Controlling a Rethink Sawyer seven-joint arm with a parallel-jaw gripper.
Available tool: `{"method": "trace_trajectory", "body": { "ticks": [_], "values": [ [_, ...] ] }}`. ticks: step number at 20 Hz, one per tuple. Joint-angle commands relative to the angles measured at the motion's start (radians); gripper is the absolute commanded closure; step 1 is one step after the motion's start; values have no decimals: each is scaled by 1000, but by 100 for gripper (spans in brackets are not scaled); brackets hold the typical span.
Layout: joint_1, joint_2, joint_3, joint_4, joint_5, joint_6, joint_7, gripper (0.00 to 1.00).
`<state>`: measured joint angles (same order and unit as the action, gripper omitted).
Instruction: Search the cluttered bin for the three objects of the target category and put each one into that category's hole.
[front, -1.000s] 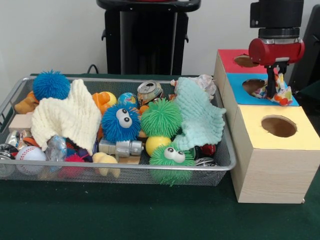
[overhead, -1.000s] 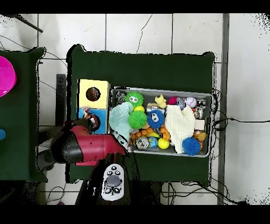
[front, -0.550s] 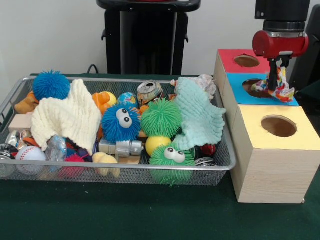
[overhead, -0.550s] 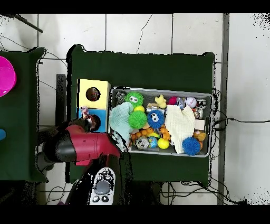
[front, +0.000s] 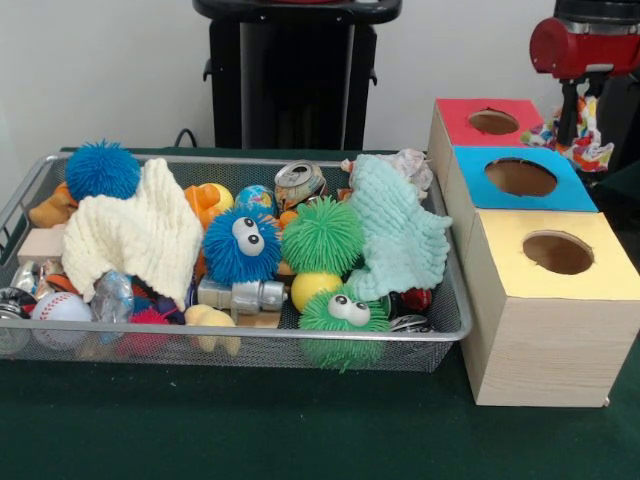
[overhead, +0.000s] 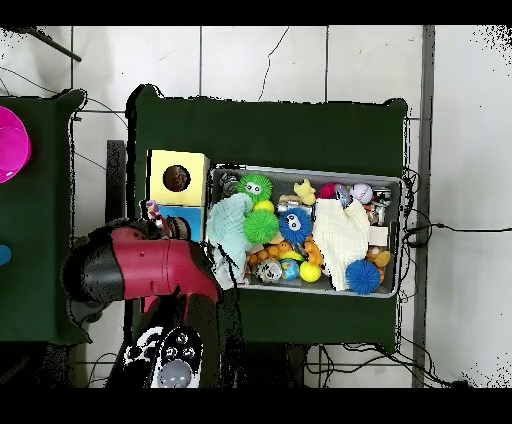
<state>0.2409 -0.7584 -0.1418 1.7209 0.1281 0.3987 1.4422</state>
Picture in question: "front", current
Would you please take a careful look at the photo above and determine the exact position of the green spiky googly-eyed ball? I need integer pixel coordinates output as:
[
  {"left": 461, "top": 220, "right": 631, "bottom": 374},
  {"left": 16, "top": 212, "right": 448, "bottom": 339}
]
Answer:
[{"left": 298, "top": 285, "right": 391, "bottom": 371}]

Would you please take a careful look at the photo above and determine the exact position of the blue spiky googly-eyed ball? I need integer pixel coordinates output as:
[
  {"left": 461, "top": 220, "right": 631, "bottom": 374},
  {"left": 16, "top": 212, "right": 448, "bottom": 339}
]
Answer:
[
  {"left": 202, "top": 208, "right": 284, "bottom": 285},
  {"left": 64, "top": 139, "right": 143, "bottom": 201}
]

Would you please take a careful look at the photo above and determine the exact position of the colourful patterned cloth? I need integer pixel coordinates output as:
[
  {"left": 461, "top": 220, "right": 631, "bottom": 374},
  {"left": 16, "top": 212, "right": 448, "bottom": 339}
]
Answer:
[{"left": 520, "top": 94, "right": 615, "bottom": 174}]

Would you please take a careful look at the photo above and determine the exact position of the dark green table cloth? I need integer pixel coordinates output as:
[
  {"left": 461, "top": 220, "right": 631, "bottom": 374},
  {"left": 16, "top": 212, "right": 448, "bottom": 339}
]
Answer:
[
  {"left": 0, "top": 146, "right": 640, "bottom": 480},
  {"left": 594, "top": 164, "right": 640, "bottom": 241}
]

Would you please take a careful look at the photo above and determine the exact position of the crushed silver can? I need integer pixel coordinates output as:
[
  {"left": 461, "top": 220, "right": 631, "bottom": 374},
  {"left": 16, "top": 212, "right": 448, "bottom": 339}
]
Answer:
[{"left": 273, "top": 159, "right": 329, "bottom": 211}]

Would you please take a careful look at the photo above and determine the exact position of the wooden box with three holes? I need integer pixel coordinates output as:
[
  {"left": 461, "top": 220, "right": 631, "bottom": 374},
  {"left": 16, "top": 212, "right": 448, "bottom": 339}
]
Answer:
[{"left": 427, "top": 97, "right": 640, "bottom": 407}]

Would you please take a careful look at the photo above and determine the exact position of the black upright panel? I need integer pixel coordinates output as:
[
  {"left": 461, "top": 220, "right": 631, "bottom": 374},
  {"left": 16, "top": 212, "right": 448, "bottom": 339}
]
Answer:
[{"left": 577, "top": 69, "right": 640, "bottom": 176}]

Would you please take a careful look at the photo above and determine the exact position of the cream knitted cloth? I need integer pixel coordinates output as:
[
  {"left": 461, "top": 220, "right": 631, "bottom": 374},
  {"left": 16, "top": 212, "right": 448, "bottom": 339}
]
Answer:
[{"left": 60, "top": 157, "right": 204, "bottom": 311}]

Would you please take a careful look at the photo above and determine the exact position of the white baseball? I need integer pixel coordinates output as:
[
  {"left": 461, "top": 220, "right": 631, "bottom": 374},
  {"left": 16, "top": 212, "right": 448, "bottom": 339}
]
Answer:
[{"left": 30, "top": 291, "right": 94, "bottom": 350}]

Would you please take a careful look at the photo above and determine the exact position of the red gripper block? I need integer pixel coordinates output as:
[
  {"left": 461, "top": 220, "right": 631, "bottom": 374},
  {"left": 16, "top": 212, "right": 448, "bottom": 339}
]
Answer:
[{"left": 529, "top": 17, "right": 640, "bottom": 145}]

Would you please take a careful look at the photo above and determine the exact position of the shallow grey mesh bin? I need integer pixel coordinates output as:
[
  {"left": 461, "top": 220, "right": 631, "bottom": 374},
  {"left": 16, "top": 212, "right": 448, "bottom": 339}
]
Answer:
[{"left": 0, "top": 152, "right": 474, "bottom": 374}]

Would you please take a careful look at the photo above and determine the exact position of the yellow ball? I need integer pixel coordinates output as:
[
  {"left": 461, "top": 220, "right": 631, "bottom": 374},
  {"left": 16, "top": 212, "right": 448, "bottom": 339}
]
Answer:
[{"left": 292, "top": 271, "right": 346, "bottom": 311}]

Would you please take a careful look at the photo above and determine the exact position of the mint knitted cloth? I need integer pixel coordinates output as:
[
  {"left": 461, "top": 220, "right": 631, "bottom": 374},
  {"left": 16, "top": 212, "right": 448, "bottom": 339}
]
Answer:
[{"left": 344, "top": 152, "right": 454, "bottom": 303}]

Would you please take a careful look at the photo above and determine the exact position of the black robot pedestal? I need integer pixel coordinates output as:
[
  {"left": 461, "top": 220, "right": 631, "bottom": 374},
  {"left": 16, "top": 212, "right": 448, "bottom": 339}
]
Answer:
[{"left": 192, "top": 0, "right": 404, "bottom": 150}]

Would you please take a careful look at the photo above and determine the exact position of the globe print ball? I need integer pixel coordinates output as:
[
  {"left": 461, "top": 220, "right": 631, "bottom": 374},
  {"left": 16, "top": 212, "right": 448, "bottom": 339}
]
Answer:
[{"left": 233, "top": 184, "right": 277, "bottom": 220}]

